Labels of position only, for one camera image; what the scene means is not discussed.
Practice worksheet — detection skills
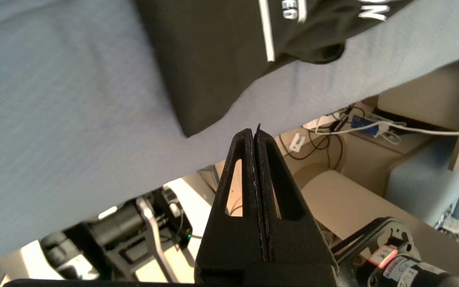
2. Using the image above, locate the black t-shirt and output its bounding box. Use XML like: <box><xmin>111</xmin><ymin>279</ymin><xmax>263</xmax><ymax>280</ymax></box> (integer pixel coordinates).
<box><xmin>134</xmin><ymin>0</ymin><xmax>413</xmax><ymax>138</ymax></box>

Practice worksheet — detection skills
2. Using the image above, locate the blue power adapter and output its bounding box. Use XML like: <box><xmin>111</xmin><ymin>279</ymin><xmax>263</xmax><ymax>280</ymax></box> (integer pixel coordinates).
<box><xmin>351</xmin><ymin>115</ymin><xmax>391</xmax><ymax>139</ymax></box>

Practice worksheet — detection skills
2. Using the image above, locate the tan cardboard box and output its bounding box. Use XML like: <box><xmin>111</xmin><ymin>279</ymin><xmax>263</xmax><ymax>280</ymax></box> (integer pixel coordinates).
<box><xmin>377</xmin><ymin>52</ymin><xmax>459</xmax><ymax>133</ymax></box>
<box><xmin>301</xmin><ymin>171</ymin><xmax>459</xmax><ymax>264</ymax></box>

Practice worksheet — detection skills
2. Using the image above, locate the dark thin cable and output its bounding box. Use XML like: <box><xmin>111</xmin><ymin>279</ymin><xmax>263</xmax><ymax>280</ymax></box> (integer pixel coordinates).
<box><xmin>279</xmin><ymin>106</ymin><xmax>370</xmax><ymax>172</ymax></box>

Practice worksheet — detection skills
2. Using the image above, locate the white grey robot base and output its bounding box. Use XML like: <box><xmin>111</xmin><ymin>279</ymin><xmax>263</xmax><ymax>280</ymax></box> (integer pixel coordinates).
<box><xmin>0</xmin><ymin>167</ymin><xmax>219</xmax><ymax>283</ymax></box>

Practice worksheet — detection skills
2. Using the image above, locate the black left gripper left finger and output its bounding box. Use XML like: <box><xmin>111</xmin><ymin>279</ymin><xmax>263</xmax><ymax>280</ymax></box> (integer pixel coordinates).
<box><xmin>194</xmin><ymin>128</ymin><xmax>268</xmax><ymax>285</ymax></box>

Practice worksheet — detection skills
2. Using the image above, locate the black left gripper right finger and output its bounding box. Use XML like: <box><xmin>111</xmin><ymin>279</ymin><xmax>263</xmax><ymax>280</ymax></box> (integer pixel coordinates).
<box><xmin>255</xmin><ymin>124</ymin><xmax>337</xmax><ymax>264</ymax></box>

